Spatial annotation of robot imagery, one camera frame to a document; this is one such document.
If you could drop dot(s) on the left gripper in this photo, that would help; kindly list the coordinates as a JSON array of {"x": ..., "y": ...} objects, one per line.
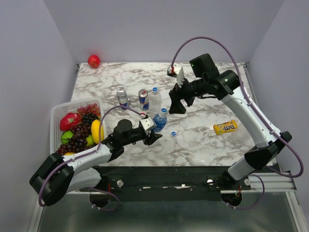
[{"x": 149, "y": 140}]

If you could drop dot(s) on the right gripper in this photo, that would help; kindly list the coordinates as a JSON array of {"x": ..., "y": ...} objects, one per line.
[{"x": 176, "y": 106}]

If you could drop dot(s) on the blue labelled plastic bottle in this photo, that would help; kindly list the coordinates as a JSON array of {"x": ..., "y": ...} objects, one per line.
[{"x": 161, "y": 120}]

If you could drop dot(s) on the clear unlabelled plastic bottle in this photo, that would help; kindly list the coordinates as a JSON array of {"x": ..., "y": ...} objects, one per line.
[{"x": 154, "y": 103}]

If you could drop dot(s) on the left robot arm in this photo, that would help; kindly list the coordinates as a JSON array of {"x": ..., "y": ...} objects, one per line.
[{"x": 59, "y": 174}]

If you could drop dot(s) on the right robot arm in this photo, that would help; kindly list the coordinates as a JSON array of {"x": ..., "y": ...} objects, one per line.
[{"x": 226, "y": 88}]

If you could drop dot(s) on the upright energy drink can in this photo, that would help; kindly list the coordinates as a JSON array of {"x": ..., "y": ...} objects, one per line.
[{"x": 144, "y": 99}]

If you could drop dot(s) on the upside-down energy drink can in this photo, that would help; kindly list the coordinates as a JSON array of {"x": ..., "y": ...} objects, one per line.
[{"x": 122, "y": 99}]

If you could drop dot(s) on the yellow candy bag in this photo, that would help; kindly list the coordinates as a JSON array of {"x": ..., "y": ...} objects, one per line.
[{"x": 226, "y": 127}]

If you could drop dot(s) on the yellow mango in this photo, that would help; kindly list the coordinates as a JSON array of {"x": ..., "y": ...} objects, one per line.
[{"x": 97, "y": 133}]

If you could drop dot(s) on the green lime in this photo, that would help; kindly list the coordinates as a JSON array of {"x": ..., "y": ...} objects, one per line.
[{"x": 89, "y": 140}]

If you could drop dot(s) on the red grape bunch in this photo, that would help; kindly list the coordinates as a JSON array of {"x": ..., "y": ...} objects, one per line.
[{"x": 89, "y": 109}]

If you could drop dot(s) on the black grape bunch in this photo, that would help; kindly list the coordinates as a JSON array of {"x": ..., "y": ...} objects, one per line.
[{"x": 89, "y": 118}]

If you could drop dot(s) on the dark purple grape bunch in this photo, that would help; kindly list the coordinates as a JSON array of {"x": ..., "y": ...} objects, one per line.
[{"x": 78, "y": 142}]

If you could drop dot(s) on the red dragon fruit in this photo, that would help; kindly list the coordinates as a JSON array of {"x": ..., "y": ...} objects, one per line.
[{"x": 70, "y": 120}]

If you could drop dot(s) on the green fruit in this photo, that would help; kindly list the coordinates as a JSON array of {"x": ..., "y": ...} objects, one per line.
[{"x": 66, "y": 136}]

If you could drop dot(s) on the red apple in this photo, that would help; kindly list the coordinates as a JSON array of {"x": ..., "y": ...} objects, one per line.
[{"x": 93, "y": 61}]

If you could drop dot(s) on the white fruit basket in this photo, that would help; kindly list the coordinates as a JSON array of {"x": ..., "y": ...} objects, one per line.
[{"x": 59, "y": 111}]

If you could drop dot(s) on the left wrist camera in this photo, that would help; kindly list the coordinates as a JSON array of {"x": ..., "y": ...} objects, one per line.
[{"x": 147, "y": 123}]

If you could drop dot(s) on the black mounting rail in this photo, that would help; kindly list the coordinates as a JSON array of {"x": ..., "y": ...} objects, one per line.
[{"x": 178, "y": 183}]

